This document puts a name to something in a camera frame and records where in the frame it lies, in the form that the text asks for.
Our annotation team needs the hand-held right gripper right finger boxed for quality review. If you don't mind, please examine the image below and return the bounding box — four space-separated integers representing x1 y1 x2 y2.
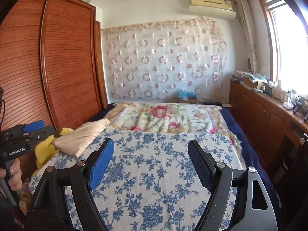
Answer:
187 139 280 231

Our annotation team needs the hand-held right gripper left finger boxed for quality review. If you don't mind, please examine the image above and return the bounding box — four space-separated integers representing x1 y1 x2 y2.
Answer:
24 138 115 231

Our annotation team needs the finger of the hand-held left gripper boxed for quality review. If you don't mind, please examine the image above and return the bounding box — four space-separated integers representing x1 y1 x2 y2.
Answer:
29 125 56 142
21 120 45 135

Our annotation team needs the beige printed t-shirt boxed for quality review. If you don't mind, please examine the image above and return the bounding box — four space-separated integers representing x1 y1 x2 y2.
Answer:
52 118 110 157

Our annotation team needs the person's left hand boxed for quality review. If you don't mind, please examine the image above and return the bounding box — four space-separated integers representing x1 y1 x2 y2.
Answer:
0 157 23 194

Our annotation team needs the yellow plush toy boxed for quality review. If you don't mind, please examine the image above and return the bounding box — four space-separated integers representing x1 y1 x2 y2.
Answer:
34 127 74 170

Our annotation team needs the blue floral white sheet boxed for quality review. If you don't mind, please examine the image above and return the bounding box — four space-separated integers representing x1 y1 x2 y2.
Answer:
29 127 243 231

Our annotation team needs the dark blue bedspread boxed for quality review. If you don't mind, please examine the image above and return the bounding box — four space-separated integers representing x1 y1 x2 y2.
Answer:
89 102 275 198

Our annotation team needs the pink floral quilt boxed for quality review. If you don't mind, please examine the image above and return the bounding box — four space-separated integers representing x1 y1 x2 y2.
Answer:
108 102 243 154

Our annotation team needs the wooden slatted wardrobe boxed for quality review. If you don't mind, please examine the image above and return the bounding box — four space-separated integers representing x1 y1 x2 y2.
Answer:
0 0 109 174

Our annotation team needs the long low wooden cabinet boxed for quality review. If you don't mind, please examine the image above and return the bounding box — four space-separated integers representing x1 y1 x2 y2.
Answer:
228 80 308 198

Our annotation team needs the open cluttered cardboard box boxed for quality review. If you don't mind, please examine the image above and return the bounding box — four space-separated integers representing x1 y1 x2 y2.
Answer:
242 73 265 90

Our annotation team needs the pale pink thermos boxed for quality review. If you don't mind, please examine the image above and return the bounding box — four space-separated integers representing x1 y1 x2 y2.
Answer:
274 80 282 100

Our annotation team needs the circle-patterned sheer curtain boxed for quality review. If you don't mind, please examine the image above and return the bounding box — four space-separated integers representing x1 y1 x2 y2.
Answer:
101 17 228 103

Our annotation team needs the white container with plant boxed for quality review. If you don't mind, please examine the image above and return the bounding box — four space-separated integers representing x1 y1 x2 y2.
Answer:
283 90 297 109

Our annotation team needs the black gadget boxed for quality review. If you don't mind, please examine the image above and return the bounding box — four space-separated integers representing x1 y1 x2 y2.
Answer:
292 96 308 122

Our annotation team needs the cream patterned window curtain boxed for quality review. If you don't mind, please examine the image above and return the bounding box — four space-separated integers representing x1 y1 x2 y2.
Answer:
235 0 259 74

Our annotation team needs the wooden-framed window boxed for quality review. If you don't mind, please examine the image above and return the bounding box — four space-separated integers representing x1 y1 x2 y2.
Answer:
256 0 308 94

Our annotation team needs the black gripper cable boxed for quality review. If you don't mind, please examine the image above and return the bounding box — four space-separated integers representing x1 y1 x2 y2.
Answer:
0 98 7 124

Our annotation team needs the wall air conditioner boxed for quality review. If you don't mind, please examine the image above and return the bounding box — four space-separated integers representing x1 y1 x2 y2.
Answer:
188 0 237 20

